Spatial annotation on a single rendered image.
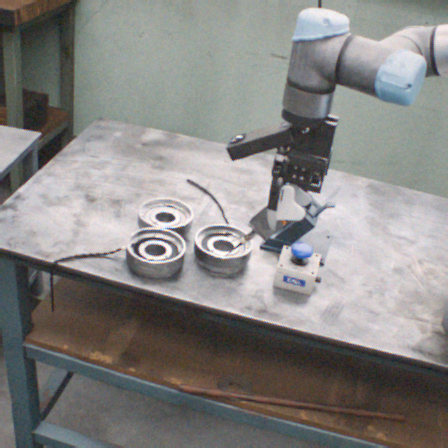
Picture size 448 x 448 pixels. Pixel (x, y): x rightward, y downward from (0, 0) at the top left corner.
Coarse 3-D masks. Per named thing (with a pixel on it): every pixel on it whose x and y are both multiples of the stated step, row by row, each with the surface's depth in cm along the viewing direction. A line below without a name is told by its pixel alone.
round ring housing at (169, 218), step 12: (144, 204) 122; (156, 204) 125; (168, 204) 125; (180, 204) 124; (144, 216) 121; (156, 216) 122; (168, 216) 123; (192, 216) 120; (144, 228) 118; (168, 228) 116; (180, 228) 118
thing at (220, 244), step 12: (204, 228) 118; (216, 228) 119; (228, 228) 120; (216, 240) 117; (228, 240) 117; (240, 240) 118; (204, 252) 112; (216, 252) 114; (228, 252) 114; (204, 264) 114; (216, 264) 112; (228, 264) 112; (240, 264) 113
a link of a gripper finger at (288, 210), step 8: (280, 192) 100; (288, 192) 100; (280, 200) 102; (288, 200) 101; (280, 208) 102; (288, 208) 101; (296, 208) 101; (272, 216) 102; (280, 216) 102; (288, 216) 102; (296, 216) 102; (272, 224) 104
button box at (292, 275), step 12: (288, 252) 114; (288, 264) 111; (300, 264) 111; (312, 264) 112; (276, 276) 111; (288, 276) 110; (300, 276) 109; (312, 276) 109; (288, 288) 111; (300, 288) 111; (312, 288) 110
